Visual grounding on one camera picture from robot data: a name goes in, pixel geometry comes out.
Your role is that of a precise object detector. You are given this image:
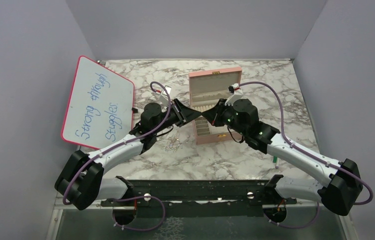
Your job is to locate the rhinestone necklace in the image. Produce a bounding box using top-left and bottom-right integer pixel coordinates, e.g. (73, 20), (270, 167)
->
(161, 137), (180, 153)

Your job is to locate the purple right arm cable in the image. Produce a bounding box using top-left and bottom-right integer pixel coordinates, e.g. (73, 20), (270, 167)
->
(237, 81), (374, 230)

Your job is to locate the pink jewelry box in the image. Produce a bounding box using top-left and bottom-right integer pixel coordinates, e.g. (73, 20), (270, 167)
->
(188, 66), (242, 145)

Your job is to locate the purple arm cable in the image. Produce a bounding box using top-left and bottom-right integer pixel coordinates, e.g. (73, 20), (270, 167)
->
(62, 81), (172, 232)
(237, 81), (374, 230)

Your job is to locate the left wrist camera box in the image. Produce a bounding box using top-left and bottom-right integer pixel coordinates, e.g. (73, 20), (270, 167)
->
(155, 89), (169, 107)

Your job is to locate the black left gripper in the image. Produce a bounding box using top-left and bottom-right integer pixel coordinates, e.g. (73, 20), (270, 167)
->
(152, 98), (203, 135)

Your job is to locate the pink-framed whiteboard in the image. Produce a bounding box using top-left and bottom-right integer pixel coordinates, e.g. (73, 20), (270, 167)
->
(61, 55), (135, 149)

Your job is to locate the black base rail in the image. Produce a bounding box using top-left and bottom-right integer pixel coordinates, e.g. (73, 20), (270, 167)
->
(100, 180), (297, 218)

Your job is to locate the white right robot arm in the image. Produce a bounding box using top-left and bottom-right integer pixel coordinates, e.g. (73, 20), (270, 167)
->
(202, 99), (364, 216)

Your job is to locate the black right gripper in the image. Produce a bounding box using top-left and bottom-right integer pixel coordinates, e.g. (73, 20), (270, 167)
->
(202, 98), (248, 137)

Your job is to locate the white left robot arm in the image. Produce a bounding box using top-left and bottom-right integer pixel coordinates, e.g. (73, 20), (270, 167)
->
(54, 99), (202, 210)

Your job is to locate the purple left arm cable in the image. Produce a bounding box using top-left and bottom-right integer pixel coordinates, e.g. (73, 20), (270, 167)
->
(62, 81), (172, 232)

